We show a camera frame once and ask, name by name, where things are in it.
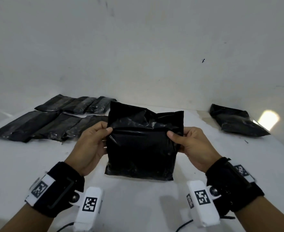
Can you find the person's right hand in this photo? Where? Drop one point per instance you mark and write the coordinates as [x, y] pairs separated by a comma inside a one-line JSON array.
[[197, 149]]

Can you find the person's left hand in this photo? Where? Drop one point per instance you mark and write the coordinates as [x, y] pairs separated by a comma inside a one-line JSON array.
[[88, 149]]

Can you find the black packet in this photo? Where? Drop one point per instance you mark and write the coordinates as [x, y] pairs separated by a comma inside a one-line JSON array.
[[100, 105], [84, 128], [142, 147]]

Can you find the glossy black plastic bag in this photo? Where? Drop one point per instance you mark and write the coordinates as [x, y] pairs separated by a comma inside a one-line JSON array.
[[57, 128]]

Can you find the crinkled black plastic bag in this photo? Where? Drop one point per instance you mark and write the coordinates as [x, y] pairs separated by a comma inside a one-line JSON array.
[[79, 105]]

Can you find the row of black plastic packets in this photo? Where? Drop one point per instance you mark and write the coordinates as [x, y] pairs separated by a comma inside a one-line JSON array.
[[236, 120]]

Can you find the person's right forearm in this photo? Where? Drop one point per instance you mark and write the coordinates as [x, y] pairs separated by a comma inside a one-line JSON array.
[[267, 217]]

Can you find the black left wristband with markers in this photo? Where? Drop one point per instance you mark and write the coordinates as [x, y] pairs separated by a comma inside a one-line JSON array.
[[59, 186]]

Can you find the black wristband with markers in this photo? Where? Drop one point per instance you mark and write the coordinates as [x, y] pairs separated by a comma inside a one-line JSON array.
[[241, 188], [59, 186]]

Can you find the black right wristband with markers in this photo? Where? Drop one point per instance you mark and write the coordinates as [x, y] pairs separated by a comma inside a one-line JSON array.
[[241, 188]]

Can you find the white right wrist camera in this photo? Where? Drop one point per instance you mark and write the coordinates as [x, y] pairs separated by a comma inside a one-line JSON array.
[[204, 212]]

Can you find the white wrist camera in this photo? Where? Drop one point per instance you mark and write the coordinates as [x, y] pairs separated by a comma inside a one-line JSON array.
[[86, 219], [204, 212]]

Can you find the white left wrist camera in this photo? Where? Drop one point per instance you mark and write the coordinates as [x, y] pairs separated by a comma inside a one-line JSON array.
[[86, 219]]

